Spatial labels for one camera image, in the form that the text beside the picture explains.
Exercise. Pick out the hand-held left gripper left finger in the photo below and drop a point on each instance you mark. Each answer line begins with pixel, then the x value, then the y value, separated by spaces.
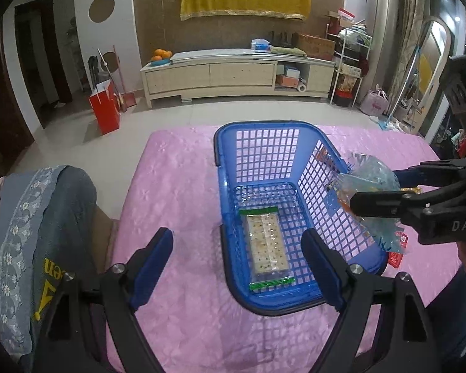
pixel 152 270

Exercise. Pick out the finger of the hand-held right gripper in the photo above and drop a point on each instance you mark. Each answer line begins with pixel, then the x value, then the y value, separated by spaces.
pixel 409 175
pixel 376 204

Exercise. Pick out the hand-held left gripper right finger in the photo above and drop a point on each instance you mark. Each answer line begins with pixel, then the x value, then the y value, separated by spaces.
pixel 321 270

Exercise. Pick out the clear bluish snack bag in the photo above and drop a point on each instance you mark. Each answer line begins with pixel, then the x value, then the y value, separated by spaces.
pixel 372 175

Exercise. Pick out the small red snack packet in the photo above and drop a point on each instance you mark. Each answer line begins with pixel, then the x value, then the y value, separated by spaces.
pixel 396 258

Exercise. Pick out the blue plastic basket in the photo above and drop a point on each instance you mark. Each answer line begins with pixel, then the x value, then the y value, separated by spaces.
pixel 222 171

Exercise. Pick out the light blue mop head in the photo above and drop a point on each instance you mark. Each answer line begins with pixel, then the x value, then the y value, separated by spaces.
pixel 388 125

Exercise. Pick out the clear cracker packet green ends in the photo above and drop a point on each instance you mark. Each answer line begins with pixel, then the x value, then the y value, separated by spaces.
pixel 266 244

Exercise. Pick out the orange snack bar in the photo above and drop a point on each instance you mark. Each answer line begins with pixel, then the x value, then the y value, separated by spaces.
pixel 328 157

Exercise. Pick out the pink quilted table cover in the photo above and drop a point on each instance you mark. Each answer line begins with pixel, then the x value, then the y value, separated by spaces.
pixel 178 202

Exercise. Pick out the pink gift bag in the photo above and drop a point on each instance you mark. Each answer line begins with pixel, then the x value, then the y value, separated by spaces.
pixel 374 103

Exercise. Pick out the person's dark clothing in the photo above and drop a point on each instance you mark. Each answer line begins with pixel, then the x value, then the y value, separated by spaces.
pixel 450 318

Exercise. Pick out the arched standing mirror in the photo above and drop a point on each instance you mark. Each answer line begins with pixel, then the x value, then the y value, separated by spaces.
pixel 431 77

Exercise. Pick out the white metal rack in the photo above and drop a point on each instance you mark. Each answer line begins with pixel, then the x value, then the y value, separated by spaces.
pixel 349 62

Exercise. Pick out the white paper roll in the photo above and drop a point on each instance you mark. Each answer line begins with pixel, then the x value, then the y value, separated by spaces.
pixel 302 85

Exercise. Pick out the patterned curtain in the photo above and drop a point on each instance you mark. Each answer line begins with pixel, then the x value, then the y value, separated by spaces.
pixel 411 27

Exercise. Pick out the standing air conditioner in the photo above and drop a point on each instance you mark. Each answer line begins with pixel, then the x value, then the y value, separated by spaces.
pixel 380 27

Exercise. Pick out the boxes in cabinet shelf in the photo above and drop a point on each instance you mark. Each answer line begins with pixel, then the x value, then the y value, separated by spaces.
pixel 288 77

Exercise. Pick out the brown cardboard box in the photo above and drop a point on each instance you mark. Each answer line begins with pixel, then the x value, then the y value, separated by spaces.
pixel 314 46

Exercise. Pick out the red paper bag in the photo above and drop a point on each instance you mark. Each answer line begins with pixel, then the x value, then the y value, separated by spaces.
pixel 105 108

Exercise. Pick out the red dustpan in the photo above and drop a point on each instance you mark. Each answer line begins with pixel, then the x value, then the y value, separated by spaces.
pixel 128 101

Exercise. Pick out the red and white box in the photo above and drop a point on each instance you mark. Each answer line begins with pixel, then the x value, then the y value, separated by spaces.
pixel 345 14

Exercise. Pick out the green folded cloth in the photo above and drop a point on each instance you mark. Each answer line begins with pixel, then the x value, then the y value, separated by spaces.
pixel 289 51

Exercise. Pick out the black router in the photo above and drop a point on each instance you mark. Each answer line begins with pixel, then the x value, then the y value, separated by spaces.
pixel 281 39

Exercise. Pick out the beige low cabinet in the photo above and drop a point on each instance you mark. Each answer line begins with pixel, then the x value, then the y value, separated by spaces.
pixel 186 77

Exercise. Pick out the blue tissue box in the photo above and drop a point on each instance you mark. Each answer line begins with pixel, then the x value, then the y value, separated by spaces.
pixel 261 46

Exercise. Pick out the blue plate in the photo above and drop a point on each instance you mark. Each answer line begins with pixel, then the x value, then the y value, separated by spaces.
pixel 159 62

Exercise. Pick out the black folded umbrella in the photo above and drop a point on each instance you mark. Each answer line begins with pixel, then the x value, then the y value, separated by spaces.
pixel 93 70

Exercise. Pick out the pile of oranges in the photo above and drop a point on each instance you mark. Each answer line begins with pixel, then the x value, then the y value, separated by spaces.
pixel 162 54

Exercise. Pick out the dark wooden door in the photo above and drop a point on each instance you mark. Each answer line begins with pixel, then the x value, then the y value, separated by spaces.
pixel 42 66

